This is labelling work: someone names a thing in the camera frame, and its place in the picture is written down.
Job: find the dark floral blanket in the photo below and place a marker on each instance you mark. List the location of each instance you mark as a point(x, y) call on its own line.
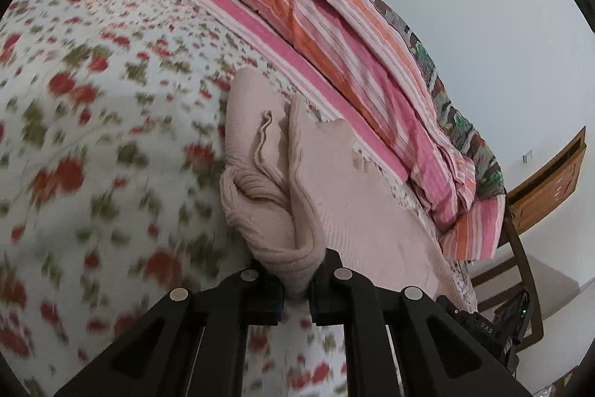
point(446, 99)

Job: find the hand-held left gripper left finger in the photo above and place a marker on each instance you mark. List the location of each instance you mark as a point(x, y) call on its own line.
point(265, 299)

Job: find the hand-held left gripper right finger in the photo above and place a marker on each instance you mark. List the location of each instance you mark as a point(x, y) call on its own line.
point(325, 299)

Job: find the floral bed sheet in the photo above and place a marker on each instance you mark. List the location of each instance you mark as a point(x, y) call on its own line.
point(93, 146)

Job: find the white wall switch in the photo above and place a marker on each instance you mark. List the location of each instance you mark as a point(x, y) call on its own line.
point(527, 155)

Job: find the pink orange striped quilt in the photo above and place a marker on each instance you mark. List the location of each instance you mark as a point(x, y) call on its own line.
point(325, 20)

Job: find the wooden door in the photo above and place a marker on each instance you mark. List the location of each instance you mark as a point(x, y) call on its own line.
point(548, 187)

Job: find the pink knit sweater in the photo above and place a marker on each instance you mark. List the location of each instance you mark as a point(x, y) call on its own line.
point(362, 211)

